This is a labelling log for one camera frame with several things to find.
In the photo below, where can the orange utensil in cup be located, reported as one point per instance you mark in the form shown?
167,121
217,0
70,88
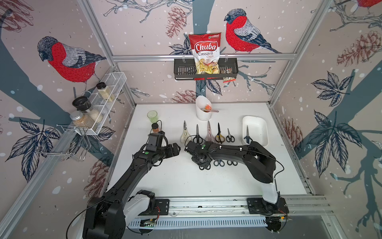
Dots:
209,109

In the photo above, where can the small black scissors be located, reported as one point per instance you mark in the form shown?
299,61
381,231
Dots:
198,139

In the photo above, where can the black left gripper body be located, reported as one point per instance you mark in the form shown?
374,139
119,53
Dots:
167,151

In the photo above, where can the white wire spice shelf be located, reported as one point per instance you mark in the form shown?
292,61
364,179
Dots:
115,81

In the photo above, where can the cream kitchen scissors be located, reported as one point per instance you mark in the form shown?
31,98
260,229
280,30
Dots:
185,137

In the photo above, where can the white storage box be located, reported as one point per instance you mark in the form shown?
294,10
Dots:
257,129

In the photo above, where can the large all-black scissors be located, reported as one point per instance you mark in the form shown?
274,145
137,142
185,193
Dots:
205,167

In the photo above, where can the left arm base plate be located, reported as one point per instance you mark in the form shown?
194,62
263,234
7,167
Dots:
158,207

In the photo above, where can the grey black handled scissors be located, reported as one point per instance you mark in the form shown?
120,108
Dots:
232,163

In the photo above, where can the blue handled scissors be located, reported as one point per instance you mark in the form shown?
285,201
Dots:
220,163
247,139

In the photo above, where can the black wire wall basket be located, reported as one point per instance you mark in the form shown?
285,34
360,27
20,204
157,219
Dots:
187,70

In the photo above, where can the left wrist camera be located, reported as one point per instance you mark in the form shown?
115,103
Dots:
156,141

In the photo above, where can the spice jar silver lid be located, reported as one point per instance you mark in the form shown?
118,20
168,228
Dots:
81,120

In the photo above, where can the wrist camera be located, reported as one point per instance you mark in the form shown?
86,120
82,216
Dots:
192,146
156,141

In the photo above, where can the orange paprika spice jar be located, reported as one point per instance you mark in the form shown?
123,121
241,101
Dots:
155,128

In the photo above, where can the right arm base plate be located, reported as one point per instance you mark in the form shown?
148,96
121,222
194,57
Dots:
261,207

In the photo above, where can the yellow black scissors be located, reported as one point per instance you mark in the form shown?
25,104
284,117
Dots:
219,138

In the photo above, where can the spice jar black lid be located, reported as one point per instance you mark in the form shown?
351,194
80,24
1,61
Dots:
105,92

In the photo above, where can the pink kitchen scissors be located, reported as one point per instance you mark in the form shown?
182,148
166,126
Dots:
209,136

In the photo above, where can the red Chuba chips bag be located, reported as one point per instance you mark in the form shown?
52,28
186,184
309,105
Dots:
206,51

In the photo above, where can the green plastic cup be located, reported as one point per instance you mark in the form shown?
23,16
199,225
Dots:
152,116

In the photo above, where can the black funnel jar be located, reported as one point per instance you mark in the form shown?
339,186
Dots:
84,105

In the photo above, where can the white utensil holder cup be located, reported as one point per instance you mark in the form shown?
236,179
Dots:
201,103

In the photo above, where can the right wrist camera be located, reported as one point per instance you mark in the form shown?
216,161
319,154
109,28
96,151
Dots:
192,146

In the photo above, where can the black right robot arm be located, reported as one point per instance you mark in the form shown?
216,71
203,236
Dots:
260,163

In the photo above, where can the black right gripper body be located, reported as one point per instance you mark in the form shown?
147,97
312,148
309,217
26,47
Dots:
195,160

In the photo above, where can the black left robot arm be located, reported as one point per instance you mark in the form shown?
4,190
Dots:
105,218

